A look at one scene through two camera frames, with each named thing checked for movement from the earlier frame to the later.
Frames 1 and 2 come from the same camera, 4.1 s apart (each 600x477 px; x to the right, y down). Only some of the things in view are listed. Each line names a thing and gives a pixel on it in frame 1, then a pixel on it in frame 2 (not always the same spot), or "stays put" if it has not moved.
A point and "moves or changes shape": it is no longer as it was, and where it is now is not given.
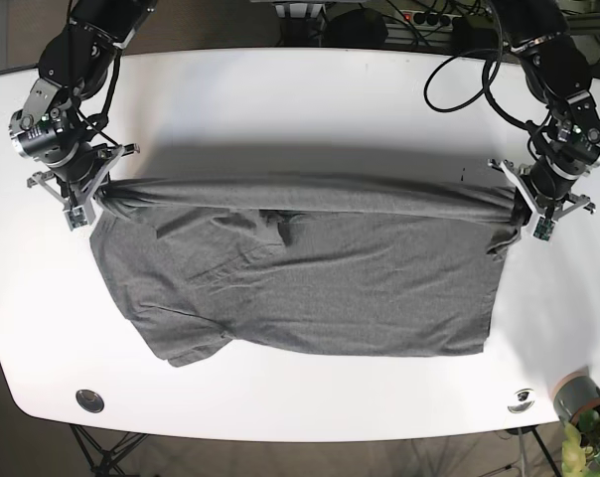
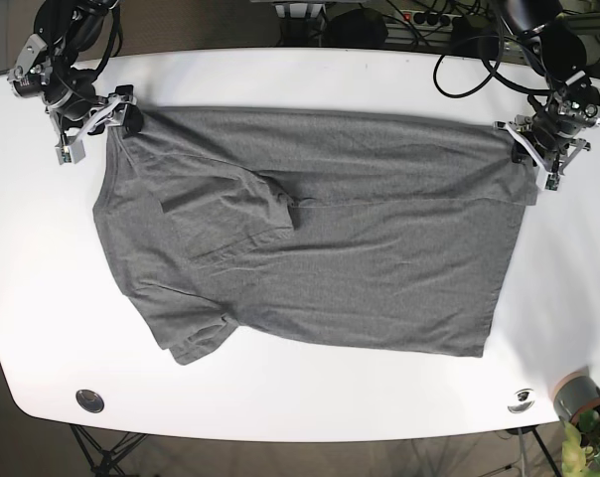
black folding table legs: x=102 y=460 stays put
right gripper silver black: x=80 y=178 -> x=88 y=115
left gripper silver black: x=541 y=192 -> x=547 y=149
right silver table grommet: x=525 y=398 stays put
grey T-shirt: x=306 y=262 moves or changes shape
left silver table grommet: x=89 y=400 stays put
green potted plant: x=590 y=444 stays put
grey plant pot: x=576 y=393 stays put
